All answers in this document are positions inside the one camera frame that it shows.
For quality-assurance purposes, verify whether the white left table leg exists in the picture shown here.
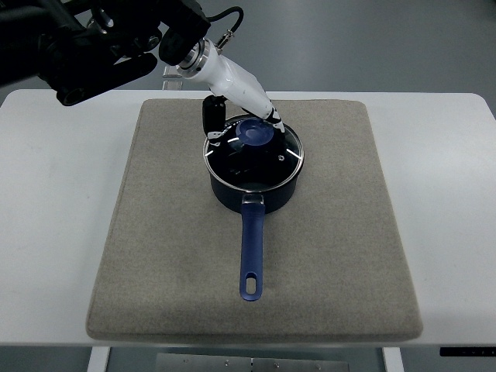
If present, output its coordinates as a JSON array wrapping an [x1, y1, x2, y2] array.
[[87, 346, 111, 372]]

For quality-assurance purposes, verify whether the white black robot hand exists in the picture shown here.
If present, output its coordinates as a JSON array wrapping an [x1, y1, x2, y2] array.
[[177, 39, 285, 132]]

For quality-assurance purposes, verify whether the white right table leg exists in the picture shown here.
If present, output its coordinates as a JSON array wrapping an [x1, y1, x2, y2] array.
[[382, 347, 405, 372]]

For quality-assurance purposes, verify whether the black table control panel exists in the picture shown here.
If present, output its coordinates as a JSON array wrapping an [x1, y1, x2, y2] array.
[[439, 346, 496, 357]]

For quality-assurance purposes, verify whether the white table leg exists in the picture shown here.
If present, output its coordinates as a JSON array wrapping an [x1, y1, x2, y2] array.
[[87, 346, 111, 372], [382, 347, 405, 372]]

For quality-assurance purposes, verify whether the lower floor socket plate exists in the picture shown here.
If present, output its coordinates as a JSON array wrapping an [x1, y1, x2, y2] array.
[[162, 80, 183, 91]]

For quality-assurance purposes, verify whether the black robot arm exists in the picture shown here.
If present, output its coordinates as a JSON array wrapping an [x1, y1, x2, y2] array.
[[1, 1, 211, 106]]

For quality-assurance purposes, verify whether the grey felt mat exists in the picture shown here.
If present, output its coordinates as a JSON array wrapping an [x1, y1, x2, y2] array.
[[86, 99, 423, 343]]

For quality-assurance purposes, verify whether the metal table base plate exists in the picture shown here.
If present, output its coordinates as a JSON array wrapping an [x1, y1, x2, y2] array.
[[155, 353, 350, 372]]

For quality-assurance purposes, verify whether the glass lid blue knob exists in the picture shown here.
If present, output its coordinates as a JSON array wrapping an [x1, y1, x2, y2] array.
[[203, 115, 304, 192]]

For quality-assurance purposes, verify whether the dark blue saucepan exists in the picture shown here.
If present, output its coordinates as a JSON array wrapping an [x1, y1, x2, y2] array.
[[202, 114, 305, 303]]

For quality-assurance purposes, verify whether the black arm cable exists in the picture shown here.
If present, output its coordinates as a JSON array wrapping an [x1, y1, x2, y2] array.
[[207, 6, 245, 53]]

